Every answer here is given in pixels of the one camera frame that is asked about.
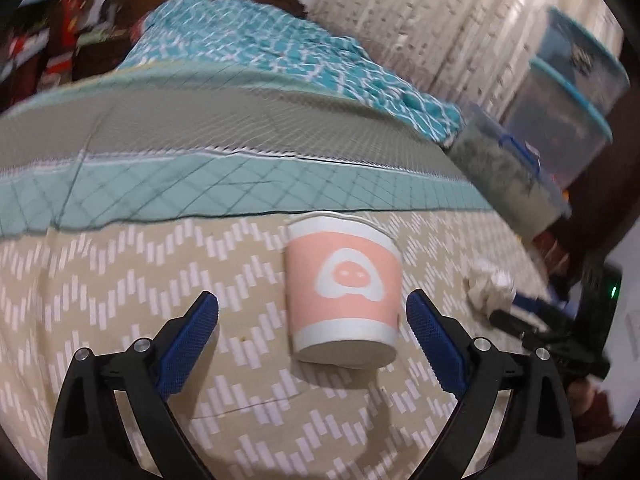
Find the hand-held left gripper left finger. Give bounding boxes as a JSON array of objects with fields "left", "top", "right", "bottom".
[{"left": 47, "top": 290, "right": 221, "bottom": 480}]

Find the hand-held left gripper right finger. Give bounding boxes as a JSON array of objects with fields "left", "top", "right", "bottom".
[{"left": 406, "top": 289, "right": 581, "bottom": 480}]

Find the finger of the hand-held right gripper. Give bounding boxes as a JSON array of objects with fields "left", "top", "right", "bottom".
[
  {"left": 489, "top": 309, "right": 538, "bottom": 343},
  {"left": 511, "top": 292, "right": 556, "bottom": 317}
]

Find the white tissue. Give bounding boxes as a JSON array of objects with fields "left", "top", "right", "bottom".
[{"left": 465, "top": 257, "right": 518, "bottom": 316}]

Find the pink white paper cup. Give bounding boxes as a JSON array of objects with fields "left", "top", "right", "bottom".
[{"left": 282, "top": 212, "right": 405, "bottom": 371}]

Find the person's right forearm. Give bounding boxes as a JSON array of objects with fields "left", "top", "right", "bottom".
[{"left": 575, "top": 385, "right": 632, "bottom": 443}]

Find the person's right hand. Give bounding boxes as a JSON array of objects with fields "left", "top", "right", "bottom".
[{"left": 566, "top": 377, "right": 603, "bottom": 418}]

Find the beige zigzag bed mat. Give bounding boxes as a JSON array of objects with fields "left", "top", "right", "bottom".
[{"left": 0, "top": 207, "right": 556, "bottom": 480}]

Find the clear storage box blue latch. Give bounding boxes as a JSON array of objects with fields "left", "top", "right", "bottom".
[{"left": 445, "top": 102, "right": 571, "bottom": 241}]

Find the clear storage box teal lid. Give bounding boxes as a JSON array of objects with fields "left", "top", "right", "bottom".
[
  {"left": 500, "top": 57, "right": 613, "bottom": 196},
  {"left": 532, "top": 5, "right": 630, "bottom": 111}
]

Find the grey green quilted bedspread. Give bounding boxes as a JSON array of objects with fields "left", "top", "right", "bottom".
[{"left": 0, "top": 67, "right": 496, "bottom": 241}]

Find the pale patterned curtain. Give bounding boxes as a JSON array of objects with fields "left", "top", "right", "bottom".
[{"left": 310, "top": 0, "right": 608, "bottom": 126}]

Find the teal patterned pillow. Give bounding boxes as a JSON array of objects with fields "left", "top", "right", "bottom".
[{"left": 117, "top": 0, "right": 463, "bottom": 143}]

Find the red gift box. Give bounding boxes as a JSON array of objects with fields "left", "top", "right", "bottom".
[{"left": 42, "top": 0, "right": 93, "bottom": 78}]

